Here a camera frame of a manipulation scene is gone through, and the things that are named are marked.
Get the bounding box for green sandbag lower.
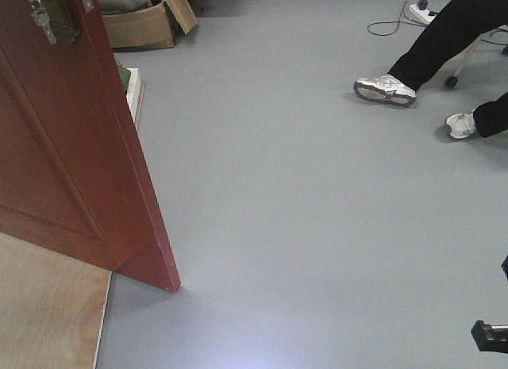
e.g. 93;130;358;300
117;65;131;93

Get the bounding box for brass door lock plate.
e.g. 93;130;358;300
41;0;80;45

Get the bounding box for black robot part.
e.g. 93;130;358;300
471;254;508;353

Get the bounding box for plywood base platform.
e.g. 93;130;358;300
1;234;111;368

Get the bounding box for silver keys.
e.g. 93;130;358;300
27;0;57;45

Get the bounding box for seated person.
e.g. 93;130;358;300
353;0;507;140

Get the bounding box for white office chair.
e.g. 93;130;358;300
444;25;507;89

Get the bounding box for open cardboard box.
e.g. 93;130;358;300
102;0;198;49

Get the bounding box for brown wooden door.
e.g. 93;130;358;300
1;0;180;292

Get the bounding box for white power strip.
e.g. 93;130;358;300
408;4;437;25

